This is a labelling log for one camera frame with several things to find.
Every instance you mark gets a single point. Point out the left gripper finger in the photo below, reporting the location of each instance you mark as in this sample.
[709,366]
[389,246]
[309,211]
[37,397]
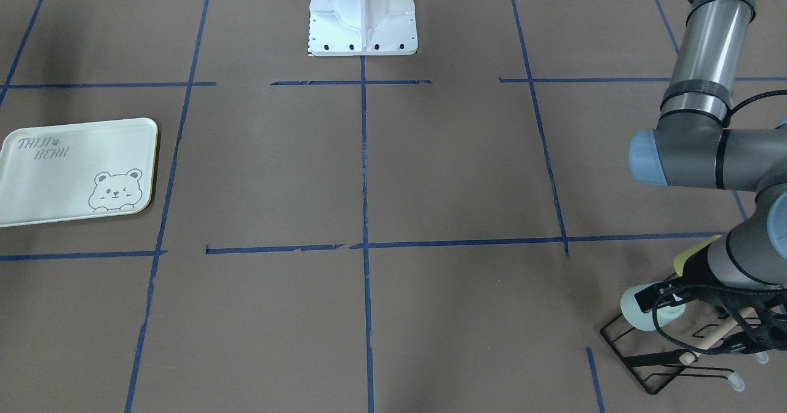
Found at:
[656,297]

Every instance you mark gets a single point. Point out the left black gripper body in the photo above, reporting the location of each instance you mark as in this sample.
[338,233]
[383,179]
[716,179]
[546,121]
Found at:
[757,332]

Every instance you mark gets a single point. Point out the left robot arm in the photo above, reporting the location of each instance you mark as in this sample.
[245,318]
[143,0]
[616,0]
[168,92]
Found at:
[742,271]

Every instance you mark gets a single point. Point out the cream bear tray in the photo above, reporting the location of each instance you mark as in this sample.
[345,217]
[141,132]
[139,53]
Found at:
[77,171]

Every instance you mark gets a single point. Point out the black wire cup rack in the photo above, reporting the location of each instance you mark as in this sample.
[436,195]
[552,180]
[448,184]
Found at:
[649,353]

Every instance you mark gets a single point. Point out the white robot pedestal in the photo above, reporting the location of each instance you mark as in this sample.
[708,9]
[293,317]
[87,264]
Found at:
[339,28]

